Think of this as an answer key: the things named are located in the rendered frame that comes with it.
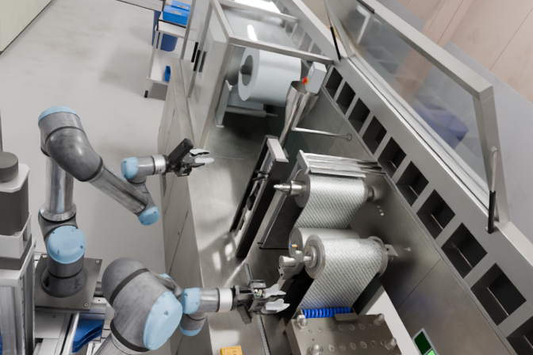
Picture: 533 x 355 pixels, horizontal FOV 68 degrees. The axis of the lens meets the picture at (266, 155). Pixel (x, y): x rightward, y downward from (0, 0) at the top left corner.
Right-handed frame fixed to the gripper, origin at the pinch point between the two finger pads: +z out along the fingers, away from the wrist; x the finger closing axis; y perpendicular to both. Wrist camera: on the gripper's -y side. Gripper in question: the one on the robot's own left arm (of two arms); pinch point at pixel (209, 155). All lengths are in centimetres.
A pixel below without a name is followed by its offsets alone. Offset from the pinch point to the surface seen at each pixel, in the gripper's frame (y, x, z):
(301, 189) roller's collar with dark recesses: -16.4, 35.8, 17.3
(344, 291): 1, 71, 24
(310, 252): -11, 58, 9
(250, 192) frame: 6.3, 18.1, 13.6
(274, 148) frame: -23.2, 20.0, 10.5
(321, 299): 5, 69, 16
